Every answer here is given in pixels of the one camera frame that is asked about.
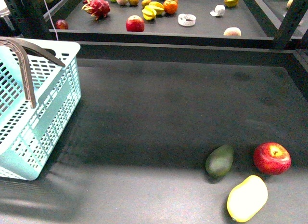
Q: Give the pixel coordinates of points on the white crumpled foam net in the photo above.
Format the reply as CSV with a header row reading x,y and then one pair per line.
x,y
219,10

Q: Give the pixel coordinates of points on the brown kiwi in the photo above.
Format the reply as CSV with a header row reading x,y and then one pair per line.
x,y
133,2

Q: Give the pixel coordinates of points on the yellow starfruit far right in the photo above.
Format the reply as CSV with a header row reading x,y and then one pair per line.
x,y
231,3

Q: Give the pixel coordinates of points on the red apple near mango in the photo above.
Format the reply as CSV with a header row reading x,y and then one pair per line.
x,y
271,158

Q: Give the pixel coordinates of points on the pink dragon fruit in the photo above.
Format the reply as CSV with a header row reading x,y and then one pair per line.
x,y
97,8

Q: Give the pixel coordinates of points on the small dark red plum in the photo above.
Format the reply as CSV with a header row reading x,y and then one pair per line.
x,y
61,24

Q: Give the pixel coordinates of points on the yellow starfruit front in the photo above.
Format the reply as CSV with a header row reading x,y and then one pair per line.
x,y
148,13

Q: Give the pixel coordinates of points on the pale peach at shelf edge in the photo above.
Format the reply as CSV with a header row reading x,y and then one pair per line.
x,y
232,31

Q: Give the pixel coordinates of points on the orange tangerine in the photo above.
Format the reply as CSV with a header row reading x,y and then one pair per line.
x,y
170,6

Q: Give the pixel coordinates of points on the green avocado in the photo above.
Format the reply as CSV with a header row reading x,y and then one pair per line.
x,y
220,161

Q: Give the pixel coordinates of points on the yellow mango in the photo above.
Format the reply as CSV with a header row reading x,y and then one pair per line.
x,y
247,198

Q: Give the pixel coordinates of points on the small yellow-brown fruit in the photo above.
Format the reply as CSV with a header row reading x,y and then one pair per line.
x,y
145,3

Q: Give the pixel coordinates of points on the red apple on shelf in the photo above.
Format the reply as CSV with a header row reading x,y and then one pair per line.
x,y
135,24

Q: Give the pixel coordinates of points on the yellow starfruit behind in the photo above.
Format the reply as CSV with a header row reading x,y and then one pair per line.
x,y
157,6

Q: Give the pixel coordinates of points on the light blue plastic basket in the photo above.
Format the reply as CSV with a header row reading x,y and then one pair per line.
x,y
28,134

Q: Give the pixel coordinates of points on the pale fruit far right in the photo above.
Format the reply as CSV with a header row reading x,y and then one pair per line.
x,y
289,3

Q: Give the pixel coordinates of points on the yellow starfruit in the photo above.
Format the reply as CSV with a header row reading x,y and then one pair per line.
x,y
157,6
148,13
231,3

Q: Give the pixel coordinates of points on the black metal shelf frame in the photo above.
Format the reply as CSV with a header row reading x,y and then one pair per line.
x,y
173,47

